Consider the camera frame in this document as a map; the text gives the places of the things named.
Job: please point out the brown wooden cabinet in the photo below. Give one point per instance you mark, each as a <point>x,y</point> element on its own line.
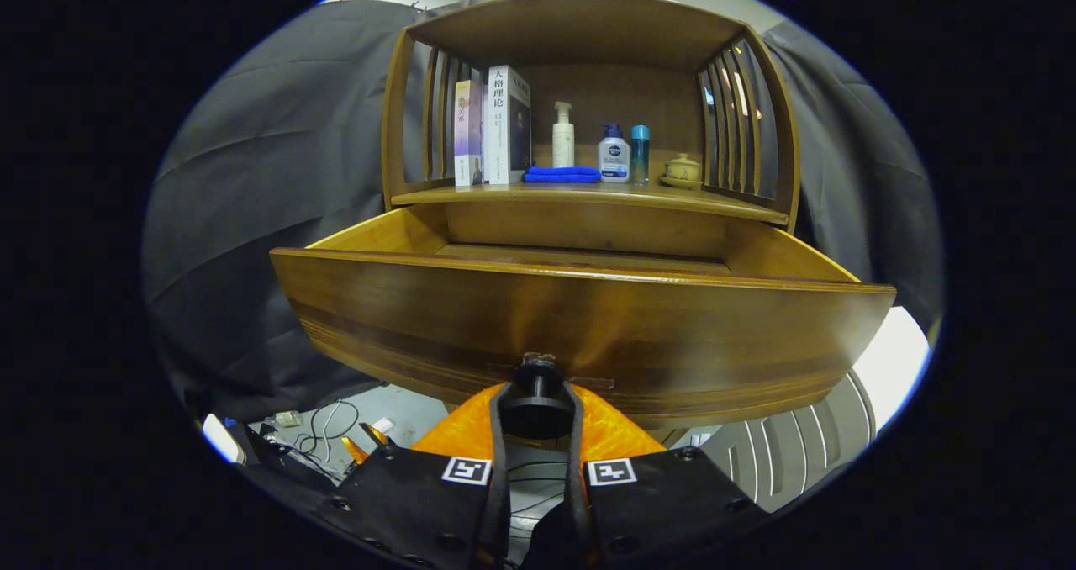
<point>580,28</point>

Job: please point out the beige lidded teacup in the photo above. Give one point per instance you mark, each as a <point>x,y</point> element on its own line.
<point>682,170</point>

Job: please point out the white power adapter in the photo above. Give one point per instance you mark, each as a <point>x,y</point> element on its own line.
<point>288,419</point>

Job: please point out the white pump bottle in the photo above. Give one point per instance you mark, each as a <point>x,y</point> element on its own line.
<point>563,143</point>

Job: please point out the wooden countertop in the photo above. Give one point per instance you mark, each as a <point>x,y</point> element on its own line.
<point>588,192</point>

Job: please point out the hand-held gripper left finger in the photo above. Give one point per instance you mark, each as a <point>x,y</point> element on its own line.
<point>420,503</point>

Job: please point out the purple book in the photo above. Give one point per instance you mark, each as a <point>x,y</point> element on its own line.
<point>467,133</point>

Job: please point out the blue folded cloth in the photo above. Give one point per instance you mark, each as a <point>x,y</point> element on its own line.
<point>561,175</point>

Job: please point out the teal bottle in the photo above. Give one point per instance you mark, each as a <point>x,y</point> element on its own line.
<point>640,156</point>

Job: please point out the white book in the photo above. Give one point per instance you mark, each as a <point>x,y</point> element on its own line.
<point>498,124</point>

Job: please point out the white topped grey furniture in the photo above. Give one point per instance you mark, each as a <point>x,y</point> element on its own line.
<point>891,360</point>

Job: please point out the white rounded device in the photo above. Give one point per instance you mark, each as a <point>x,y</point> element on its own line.
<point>220,440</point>

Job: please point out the brown wooden drawer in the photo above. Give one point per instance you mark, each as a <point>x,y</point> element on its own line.
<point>588,326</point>

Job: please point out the white bottle blue cap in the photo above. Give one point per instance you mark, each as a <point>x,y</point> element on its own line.
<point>614,160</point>

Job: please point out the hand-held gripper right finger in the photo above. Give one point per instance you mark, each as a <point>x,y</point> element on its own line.
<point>664,503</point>

